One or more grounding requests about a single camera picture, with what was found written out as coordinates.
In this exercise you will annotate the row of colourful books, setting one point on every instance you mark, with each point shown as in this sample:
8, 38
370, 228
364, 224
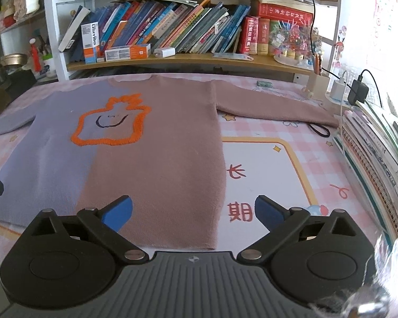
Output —
172, 23

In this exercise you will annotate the white jar green lid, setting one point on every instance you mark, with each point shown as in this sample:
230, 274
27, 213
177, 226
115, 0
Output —
49, 68

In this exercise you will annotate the small green eraser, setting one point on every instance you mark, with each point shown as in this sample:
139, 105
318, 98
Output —
264, 83

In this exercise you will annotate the stack of notebooks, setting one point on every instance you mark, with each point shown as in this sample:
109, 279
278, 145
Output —
368, 152

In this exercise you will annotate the white fluffy cloth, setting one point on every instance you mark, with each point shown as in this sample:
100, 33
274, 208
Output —
393, 258

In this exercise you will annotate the white plug adapter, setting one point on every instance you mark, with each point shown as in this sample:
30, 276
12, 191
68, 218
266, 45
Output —
164, 52

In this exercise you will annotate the red upright book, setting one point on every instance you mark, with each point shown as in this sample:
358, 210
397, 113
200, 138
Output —
249, 36

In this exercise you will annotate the white side shelf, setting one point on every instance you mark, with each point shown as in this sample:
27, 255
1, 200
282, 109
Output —
20, 21

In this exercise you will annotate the pink checked printed table mat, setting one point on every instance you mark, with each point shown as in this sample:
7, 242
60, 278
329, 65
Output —
278, 172

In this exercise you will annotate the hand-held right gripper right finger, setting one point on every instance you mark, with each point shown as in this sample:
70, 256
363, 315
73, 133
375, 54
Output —
268, 214

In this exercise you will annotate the gold metal bowl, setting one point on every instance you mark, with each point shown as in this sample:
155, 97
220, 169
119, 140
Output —
14, 59

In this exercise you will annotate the white wall charger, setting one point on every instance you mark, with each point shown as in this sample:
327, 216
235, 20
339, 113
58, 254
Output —
338, 89

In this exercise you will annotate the thick red dictionary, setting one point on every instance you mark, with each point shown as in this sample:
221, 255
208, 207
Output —
285, 13

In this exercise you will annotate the black bag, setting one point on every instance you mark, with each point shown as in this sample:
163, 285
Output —
10, 89

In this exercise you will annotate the white and wooden bookshelf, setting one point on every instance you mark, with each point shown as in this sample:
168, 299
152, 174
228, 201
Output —
192, 61

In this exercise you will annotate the black power adapter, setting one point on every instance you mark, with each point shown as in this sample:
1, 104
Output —
357, 91

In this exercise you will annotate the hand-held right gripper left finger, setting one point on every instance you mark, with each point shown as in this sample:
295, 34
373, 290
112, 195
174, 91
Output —
119, 212

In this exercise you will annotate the orange and white toothpaste box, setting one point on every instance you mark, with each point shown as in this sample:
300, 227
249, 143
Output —
127, 53

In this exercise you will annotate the purple and pink sweater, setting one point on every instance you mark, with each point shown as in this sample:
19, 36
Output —
172, 159

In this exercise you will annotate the beige pencil holder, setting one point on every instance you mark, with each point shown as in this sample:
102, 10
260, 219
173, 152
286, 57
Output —
318, 84

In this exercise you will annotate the colourful flower decoration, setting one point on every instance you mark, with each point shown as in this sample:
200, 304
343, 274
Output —
292, 41

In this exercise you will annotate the white blue orange upright box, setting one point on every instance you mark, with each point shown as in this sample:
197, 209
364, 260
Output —
90, 39

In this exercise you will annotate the blue face mask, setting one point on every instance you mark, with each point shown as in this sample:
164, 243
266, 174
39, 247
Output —
232, 56

